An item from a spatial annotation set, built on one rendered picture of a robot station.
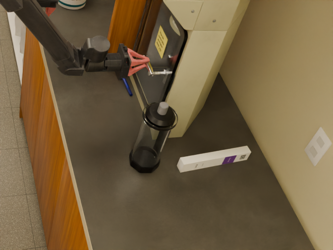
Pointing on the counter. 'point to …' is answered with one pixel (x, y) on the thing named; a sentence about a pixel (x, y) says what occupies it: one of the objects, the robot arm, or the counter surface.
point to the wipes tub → (72, 4)
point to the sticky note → (161, 41)
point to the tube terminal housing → (201, 59)
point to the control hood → (185, 11)
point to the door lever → (153, 71)
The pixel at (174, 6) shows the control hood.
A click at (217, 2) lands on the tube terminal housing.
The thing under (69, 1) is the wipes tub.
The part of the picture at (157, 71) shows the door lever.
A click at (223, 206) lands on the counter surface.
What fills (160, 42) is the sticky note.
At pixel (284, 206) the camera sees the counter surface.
